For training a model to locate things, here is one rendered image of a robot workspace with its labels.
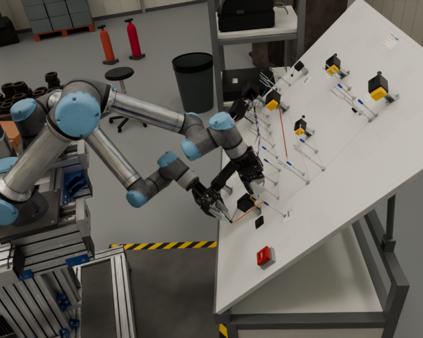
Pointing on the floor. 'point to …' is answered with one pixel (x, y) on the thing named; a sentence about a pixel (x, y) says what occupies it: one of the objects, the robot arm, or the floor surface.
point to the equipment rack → (281, 17)
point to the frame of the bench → (355, 320)
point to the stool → (119, 74)
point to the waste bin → (195, 81)
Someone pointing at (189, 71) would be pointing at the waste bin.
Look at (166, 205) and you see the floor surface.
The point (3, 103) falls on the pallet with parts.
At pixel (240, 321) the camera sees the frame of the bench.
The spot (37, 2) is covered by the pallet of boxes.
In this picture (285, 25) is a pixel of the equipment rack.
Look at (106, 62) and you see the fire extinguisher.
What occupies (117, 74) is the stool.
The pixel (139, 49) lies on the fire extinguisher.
